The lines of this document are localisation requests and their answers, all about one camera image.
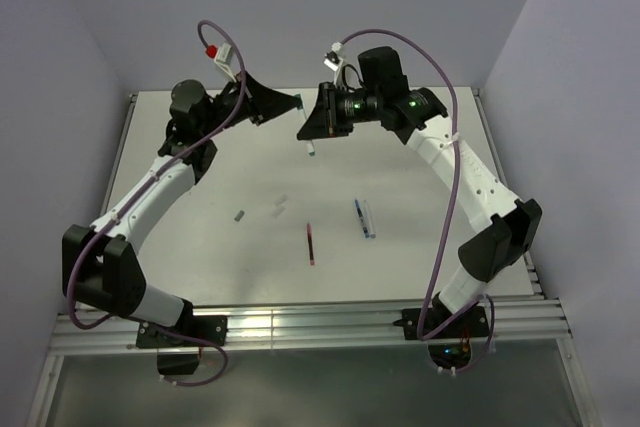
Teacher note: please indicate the white teal marker pen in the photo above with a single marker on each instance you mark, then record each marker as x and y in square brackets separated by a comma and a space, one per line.
[309, 144]

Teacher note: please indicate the white light blue pen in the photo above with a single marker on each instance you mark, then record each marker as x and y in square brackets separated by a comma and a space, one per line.
[369, 220]

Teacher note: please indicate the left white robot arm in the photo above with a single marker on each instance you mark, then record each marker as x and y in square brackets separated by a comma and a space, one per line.
[100, 266]

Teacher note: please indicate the aluminium frame rail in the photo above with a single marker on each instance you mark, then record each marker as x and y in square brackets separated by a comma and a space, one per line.
[334, 325]

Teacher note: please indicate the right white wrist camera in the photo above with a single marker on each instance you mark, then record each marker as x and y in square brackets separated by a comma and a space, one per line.
[335, 61]

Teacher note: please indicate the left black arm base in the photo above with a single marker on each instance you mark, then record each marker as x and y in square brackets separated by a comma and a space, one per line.
[200, 332]

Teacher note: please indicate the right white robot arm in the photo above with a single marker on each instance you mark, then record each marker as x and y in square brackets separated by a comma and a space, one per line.
[504, 225]

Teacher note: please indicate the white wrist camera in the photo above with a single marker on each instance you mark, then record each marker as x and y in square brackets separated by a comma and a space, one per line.
[222, 56]
[335, 61]

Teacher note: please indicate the teal marker cap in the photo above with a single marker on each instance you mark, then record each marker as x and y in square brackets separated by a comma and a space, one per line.
[300, 105]

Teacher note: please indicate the red gel pen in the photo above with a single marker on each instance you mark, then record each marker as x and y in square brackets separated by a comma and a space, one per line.
[310, 244]

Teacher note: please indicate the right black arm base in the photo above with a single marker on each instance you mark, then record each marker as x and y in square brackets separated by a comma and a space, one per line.
[449, 339]

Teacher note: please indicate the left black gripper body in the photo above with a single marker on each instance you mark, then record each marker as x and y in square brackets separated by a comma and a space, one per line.
[228, 112]

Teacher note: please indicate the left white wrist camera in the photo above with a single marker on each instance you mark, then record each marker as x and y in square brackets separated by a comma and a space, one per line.
[222, 56]

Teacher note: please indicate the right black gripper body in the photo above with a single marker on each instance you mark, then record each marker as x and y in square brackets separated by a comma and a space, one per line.
[347, 107]

